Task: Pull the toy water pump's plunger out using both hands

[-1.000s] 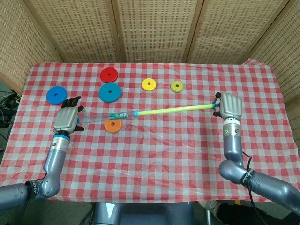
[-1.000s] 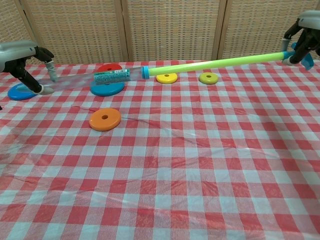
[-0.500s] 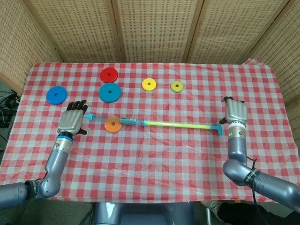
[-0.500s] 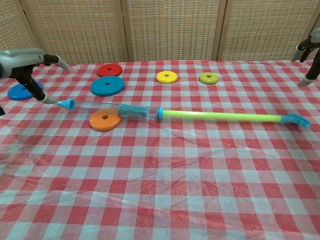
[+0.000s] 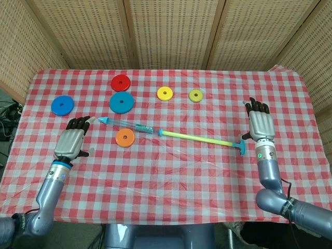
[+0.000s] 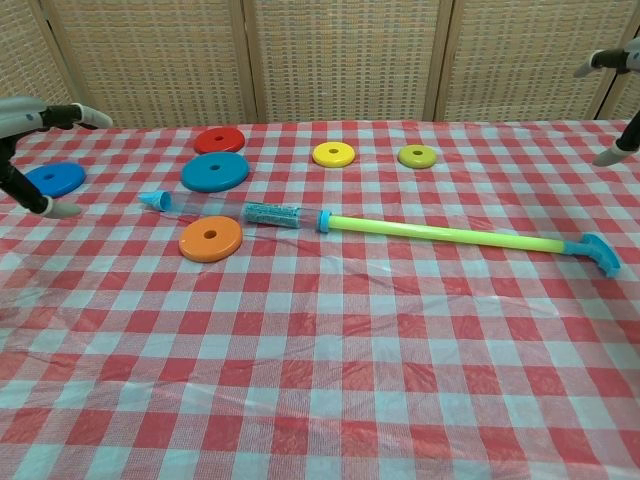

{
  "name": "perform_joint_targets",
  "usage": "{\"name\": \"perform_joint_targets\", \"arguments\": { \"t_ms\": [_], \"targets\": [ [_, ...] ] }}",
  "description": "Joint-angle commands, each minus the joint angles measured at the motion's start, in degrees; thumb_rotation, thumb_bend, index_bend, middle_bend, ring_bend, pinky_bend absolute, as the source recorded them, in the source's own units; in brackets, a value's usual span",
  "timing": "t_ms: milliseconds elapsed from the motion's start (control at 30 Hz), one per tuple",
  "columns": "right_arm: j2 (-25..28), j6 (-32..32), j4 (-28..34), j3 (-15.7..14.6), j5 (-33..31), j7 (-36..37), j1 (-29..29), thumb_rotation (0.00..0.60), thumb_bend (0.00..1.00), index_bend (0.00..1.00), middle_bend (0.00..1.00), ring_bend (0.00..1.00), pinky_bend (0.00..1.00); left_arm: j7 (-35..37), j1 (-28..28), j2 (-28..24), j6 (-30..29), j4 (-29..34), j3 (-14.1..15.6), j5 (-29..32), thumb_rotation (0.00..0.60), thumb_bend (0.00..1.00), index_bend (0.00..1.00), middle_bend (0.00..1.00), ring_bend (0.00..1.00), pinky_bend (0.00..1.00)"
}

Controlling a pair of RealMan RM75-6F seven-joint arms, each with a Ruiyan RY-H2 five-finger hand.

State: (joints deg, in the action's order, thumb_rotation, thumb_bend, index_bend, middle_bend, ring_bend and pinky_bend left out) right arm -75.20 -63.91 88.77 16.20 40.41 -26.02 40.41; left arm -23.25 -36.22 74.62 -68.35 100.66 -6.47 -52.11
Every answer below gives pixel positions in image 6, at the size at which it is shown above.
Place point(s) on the green blue water pump toy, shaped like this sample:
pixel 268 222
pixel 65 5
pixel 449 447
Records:
pixel 425 232

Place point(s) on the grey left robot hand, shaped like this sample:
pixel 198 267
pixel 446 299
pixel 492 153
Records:
pixel 20 117

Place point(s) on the red white checkered tablecloth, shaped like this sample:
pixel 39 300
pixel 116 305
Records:
pixel 300 375

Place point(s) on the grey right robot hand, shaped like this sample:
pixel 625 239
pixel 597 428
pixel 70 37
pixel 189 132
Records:
pixel 615 57

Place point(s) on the woven bamboo folding screen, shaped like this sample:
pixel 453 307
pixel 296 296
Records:
pixel 345 60

